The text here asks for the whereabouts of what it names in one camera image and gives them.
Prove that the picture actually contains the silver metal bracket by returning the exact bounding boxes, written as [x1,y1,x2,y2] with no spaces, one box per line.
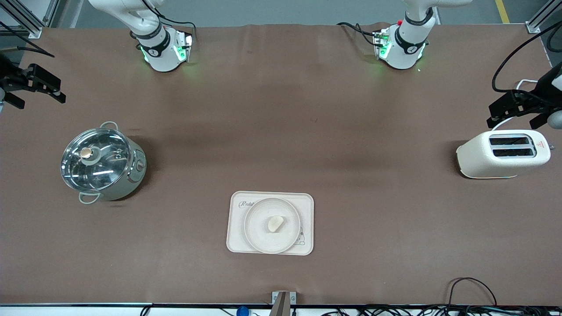
[272,291,296,316]

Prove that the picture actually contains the black looped cable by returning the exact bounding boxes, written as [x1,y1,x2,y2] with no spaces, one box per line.
[447,277,497,308]

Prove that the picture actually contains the cream rabbit print tray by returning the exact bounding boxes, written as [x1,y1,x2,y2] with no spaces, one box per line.
[226,191,315,256]

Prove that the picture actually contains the glass pot lid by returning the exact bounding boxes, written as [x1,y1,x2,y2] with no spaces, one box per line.
[61,128,134,193]

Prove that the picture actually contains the black left arm base cable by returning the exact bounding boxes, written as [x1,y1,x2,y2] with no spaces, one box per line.
[337,22,379,47]

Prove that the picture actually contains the brown table mat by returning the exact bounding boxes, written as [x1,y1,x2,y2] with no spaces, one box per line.
[0,23,562,306]

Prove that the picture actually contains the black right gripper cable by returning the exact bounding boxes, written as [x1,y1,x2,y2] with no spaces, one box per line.
[0,21,56,58]

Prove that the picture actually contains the black arm base cable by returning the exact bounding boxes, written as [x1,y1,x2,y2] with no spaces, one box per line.
[140,0,197,44]
[337,22,379,47]

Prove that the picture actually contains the aluminium frame post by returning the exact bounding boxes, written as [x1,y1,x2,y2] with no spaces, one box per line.
[0,0,60,39]
[526,0,562,34]

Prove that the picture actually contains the steel electric cooking pot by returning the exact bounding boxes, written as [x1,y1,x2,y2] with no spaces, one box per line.
[61,122,148,205]

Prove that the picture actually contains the cream two-slot toaster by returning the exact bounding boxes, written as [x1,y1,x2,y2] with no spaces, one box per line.
[456,129,551,180]

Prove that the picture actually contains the white toaster power cord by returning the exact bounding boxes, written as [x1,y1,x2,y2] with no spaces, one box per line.
[491,79,540,132]

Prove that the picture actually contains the black right arm base cable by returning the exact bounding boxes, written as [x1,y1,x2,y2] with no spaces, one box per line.
[140,0,197,44]

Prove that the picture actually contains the round cream plate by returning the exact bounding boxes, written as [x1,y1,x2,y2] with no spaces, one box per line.
[244,197,302,255]

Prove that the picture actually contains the black cable bundle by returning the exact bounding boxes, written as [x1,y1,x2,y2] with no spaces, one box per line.
[321,304,562,316]

